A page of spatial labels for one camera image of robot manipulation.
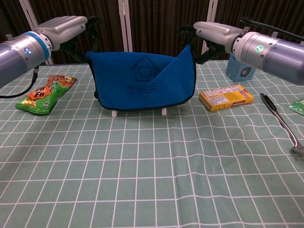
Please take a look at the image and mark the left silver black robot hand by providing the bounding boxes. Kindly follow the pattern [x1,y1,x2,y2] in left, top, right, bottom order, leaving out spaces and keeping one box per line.
[35,15,105,64]

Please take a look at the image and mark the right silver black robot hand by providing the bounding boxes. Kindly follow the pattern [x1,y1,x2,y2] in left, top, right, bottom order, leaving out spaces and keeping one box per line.
[177,21,245,65]

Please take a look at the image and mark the blue kitchen towel black trim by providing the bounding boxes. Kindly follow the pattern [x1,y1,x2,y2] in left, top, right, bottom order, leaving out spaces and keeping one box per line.
[85,44,198,112]

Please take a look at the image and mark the dark brown curtain panel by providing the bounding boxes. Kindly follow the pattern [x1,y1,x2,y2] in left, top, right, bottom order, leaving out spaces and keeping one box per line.
[0,0,46,67]
[209,0,304,60]
[128,0,211,62]
[28,0,126,65]

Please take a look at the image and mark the light blue cube box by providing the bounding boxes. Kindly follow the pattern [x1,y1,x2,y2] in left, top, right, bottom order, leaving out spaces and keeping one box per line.
[225,54,256,83]

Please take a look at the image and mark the yellow flat carton box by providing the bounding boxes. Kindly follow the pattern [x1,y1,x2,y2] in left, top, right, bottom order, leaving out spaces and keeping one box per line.
[199,84,255,112]

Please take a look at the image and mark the green snack bag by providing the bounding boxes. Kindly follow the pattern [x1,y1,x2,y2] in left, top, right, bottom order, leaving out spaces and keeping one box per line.
[15,75,77,116]

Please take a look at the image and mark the green foil packet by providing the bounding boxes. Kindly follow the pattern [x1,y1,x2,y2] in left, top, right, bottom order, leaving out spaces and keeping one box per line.
[288,98,304,117]

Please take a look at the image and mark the green white checked tablecloth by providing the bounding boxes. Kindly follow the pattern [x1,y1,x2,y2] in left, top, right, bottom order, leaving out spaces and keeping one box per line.
[0,58,304,228]

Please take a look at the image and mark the white partition post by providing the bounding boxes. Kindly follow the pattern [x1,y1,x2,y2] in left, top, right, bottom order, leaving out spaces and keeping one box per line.
[18,0,55,65]
[118,0,134,53]
[200,0,219,60]

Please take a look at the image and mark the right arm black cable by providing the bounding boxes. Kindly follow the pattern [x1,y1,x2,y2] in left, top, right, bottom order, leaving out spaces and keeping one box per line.
[239,18,304,41]

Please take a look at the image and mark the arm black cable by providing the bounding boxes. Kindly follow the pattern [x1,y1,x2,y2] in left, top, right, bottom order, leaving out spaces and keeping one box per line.
[0,66,39,98]
[239,18,304,41]

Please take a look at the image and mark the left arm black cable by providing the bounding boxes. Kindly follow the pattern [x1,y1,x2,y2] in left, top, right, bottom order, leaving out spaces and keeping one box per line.
[0,66,39,98]

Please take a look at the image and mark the metal spoon black handle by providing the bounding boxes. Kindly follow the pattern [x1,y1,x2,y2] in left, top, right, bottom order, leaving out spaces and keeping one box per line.
[259,92,304,155]

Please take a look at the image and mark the metal wire rack white feet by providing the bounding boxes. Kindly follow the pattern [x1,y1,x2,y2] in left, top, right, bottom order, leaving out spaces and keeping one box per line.
[111,108,168,118]

